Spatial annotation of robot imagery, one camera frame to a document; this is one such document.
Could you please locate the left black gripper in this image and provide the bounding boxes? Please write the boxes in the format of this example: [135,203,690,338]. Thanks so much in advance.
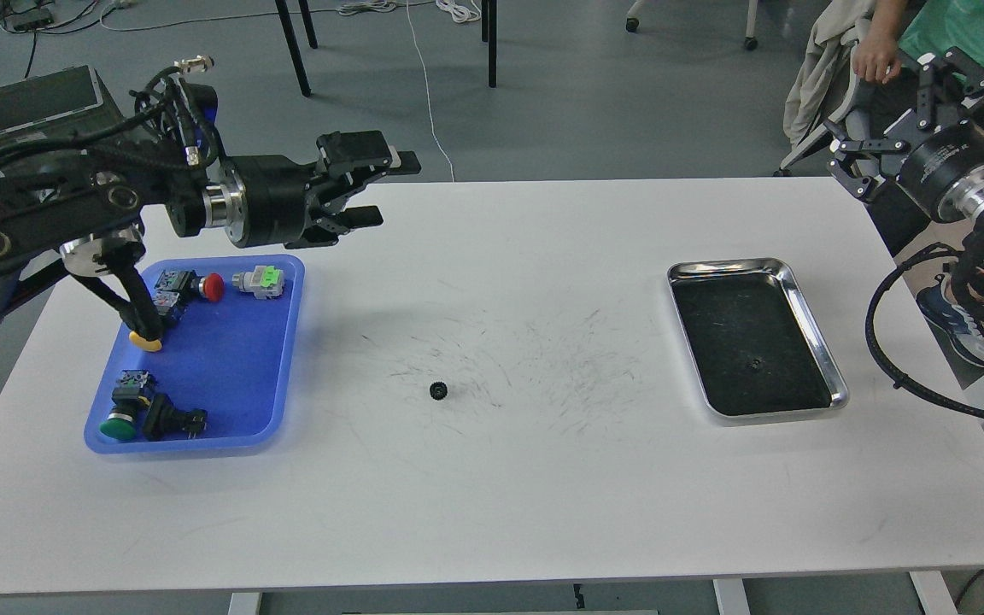
[216,130,421,249]

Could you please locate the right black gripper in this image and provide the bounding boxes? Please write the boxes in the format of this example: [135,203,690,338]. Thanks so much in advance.
[823,48,984,225]

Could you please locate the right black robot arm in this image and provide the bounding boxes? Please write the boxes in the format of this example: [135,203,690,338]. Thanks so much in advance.
[824,47,984,420]

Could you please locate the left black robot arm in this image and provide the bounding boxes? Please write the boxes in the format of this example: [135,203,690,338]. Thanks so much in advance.
[0,56,421,349]

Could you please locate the white office chair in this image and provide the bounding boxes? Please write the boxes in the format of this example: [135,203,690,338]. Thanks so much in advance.
[773,42,875,178]

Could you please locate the seated person green shirt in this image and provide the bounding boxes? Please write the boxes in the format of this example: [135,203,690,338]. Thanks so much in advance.
[852,1,984,85]

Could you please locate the beige jacket on chair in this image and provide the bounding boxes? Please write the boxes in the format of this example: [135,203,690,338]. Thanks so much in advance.
[782,1,876,147]

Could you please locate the black table leg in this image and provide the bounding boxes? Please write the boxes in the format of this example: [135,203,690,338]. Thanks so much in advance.
[479,0,497,89]
[274,1,318,98]

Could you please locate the blue plastic tray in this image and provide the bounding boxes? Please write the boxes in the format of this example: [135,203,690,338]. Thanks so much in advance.
[85,254,306,454]

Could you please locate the silver metal tray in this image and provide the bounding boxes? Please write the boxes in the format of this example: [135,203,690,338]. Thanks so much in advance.
[667,257,851,424]

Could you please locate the grey plastic crate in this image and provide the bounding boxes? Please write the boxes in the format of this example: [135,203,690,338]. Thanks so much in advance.
[0,65,125,149]

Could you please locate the grey green switch part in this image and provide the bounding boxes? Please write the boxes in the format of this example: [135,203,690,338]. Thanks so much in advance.
[231,265,285,300]

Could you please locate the white floor cable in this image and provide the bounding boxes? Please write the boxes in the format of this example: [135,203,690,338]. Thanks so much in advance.
[99,0,483,183]

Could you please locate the red push button switch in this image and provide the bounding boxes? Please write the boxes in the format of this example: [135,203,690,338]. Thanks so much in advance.
[154,269,226,302]

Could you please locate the yellow push button switch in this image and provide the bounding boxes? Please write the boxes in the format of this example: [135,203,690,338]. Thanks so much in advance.
[128,290,186,353]

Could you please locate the green push button switch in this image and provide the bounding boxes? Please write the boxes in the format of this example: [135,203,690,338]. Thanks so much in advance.
[98,370,156,442]

